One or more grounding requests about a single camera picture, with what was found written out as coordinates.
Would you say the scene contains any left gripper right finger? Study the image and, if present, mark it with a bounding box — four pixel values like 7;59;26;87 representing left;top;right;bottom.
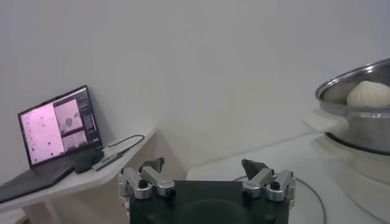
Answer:
241;158;296;209

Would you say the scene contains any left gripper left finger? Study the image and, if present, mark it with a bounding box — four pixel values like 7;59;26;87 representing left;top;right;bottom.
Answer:
118;157;177;220

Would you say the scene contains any round glass pot lid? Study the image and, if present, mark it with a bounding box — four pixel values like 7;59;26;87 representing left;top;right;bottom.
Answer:
233;175;328;224

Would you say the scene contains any white steamed baozi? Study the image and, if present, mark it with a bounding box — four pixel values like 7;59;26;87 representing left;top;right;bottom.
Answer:
346;80;390;108

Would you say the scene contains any perforated steel steamer basket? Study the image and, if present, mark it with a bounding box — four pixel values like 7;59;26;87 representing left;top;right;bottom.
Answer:
303;58;390;156

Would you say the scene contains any grey usb hub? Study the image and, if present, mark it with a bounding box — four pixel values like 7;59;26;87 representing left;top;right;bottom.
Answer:
91;147;124;172

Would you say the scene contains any white side table with mouse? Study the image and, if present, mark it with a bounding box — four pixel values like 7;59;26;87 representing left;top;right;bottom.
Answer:
0;127;157;224

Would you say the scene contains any black computer mouse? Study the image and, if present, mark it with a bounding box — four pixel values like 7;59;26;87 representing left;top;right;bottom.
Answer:
74;150;104;174

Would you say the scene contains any white electric cooker pot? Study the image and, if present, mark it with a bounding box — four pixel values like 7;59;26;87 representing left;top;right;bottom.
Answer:
313;133;390;224

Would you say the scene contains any black laptop with bright screen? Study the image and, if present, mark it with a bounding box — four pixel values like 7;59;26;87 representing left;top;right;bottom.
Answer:
0;85;104;204

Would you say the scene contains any black usb hub cable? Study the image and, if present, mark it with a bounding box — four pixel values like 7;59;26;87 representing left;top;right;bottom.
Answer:
103;135;146;156

